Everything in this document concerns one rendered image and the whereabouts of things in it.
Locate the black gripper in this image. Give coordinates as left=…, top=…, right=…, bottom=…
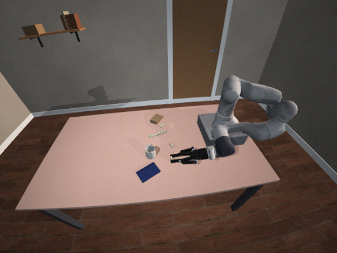
left=170, top=147, right=208, bottom=164

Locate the dark blue rectangular pad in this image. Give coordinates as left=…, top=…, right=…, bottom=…
left=136, top=162, right=161, bottom=183

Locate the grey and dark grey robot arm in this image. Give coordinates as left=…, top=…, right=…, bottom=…
left=206, top=75, right=298, bottom=160

